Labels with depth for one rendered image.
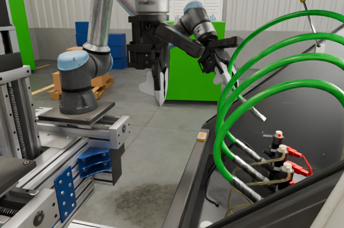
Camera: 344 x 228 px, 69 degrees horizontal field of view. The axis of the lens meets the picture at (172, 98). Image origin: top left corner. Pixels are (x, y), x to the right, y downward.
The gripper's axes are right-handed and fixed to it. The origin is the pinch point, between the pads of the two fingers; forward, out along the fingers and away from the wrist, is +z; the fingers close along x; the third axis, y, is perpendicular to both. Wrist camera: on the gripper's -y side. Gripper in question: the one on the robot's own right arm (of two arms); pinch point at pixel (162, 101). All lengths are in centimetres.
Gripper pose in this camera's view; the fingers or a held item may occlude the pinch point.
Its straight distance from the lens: 61.5
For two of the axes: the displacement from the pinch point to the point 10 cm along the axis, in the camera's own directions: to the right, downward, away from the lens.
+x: -2.7, 3.1, -9.1
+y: -9.6, -0.9, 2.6
